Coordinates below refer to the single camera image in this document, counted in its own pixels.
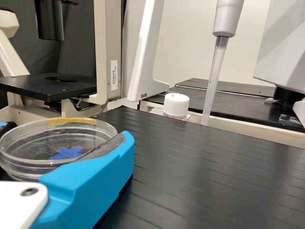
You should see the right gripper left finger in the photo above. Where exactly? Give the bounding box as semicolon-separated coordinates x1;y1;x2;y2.
0;121;18;134

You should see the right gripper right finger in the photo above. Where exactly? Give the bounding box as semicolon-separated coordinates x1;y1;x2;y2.
19;130;135;229

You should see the petri dish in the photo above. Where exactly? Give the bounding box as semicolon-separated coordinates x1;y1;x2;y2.
0;116;119;182

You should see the black platform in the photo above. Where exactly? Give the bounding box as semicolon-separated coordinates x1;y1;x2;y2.
0;104;305;229
140;92;305;133
175;78;277;97

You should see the white-capped bottle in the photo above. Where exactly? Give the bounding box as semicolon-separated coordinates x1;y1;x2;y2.
163;93;191;121

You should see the cream microscope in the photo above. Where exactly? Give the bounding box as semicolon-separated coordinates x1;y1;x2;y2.
0;0;123;125

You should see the white pipette stand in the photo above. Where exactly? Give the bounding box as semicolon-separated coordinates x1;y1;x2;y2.
126;0;305;120

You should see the pipette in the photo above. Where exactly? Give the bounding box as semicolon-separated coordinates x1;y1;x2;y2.
201;0;240;126

